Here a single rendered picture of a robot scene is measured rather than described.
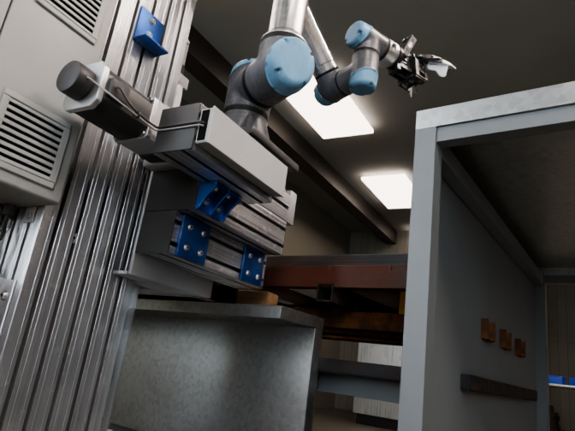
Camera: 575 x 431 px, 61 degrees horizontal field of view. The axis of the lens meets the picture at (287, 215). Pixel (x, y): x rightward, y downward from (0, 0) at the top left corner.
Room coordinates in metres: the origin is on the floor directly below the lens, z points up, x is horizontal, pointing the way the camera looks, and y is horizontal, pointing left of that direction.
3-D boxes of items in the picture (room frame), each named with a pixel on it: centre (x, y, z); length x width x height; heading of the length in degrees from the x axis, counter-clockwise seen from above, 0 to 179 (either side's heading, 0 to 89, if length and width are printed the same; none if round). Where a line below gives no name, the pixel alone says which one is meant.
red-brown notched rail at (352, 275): (1.62, 0.21, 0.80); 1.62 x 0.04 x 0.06; 53
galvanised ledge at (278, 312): (1.64, 0.45, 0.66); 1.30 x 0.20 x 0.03; 53
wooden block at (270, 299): (1.37, 0.05, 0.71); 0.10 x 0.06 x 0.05; 61
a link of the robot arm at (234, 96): (1.12, 0.14, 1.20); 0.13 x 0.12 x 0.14; 33
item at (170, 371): (1.71, 0.40, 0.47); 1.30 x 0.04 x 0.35; 53
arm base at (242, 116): (1.13, 0.14, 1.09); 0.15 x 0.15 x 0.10
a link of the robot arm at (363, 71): (1.18, -0.15, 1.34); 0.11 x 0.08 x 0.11; 33
